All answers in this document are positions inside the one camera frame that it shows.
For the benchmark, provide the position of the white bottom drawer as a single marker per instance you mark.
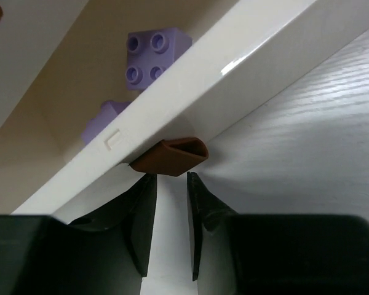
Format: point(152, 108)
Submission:
point(243, 53)

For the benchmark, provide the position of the purple studded lego brick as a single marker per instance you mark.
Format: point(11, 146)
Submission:
point(151, 53)

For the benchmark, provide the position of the purple upside-down lego brick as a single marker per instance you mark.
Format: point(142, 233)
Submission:
point(109, 110)

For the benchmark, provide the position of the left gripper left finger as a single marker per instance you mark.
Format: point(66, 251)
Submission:
point(133, 212)

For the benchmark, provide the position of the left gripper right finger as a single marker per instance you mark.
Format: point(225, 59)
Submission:
point(205, 215)

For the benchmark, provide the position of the white drawer cabinet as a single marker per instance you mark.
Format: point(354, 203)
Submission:
point(31, 30)

